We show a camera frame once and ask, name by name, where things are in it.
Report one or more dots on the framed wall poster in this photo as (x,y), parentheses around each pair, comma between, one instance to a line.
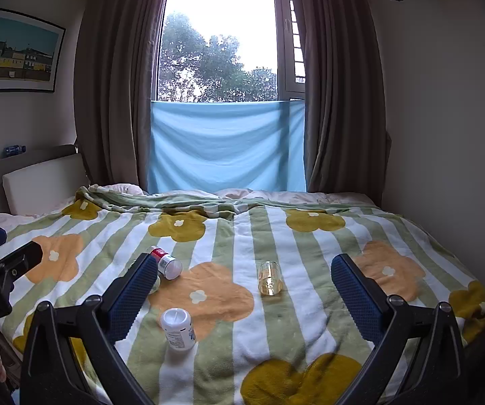
(16,52)

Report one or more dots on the brown curtain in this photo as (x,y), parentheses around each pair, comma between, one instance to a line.
(111,93)
(339,101)

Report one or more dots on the light blue cloth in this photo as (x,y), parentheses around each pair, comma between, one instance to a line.
(225,147)

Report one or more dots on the blue plastic bottle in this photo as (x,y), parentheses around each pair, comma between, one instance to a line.
(13,150)

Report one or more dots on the white plastic bottle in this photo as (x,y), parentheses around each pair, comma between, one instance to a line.
(178,330)

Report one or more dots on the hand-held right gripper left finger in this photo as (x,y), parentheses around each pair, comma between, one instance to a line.
(135,297)

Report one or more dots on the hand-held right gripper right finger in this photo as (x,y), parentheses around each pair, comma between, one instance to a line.
(356,301)

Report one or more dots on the window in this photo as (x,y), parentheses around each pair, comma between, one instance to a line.
(221,42)

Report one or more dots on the clear glass cup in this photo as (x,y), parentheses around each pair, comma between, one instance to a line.
(270,282)

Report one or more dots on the white headboard cushion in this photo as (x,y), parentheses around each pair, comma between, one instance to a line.
(40,181)

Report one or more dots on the floral striped blanket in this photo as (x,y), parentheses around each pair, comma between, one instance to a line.
(234,337)

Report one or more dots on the small clear glass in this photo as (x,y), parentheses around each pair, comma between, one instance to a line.
(155,285)

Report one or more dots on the red and white bottle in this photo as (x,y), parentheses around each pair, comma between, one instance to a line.
(167,263)

